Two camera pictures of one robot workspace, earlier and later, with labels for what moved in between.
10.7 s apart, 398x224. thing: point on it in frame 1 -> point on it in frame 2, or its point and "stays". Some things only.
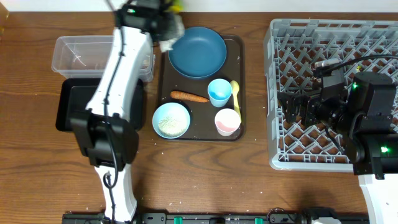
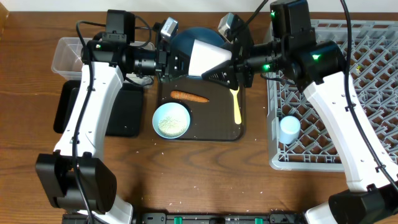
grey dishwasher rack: x=291 y=48 stays
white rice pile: x=170 y=127 stays
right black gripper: x=310 y=104 -> x=240 y=63
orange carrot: x=188 y=96 stays
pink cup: x=226 y=121 -> x=204 y=58
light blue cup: x=219 y=91 -> x=290 y=127
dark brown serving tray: x=216 y=105 stays
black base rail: x=228 y=218 stays
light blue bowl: x=171 y=120 stays
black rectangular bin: x=63 y=96 stays
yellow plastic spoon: x=234 y=87 stays
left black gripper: x=173 y=25 -> x=166 y=61
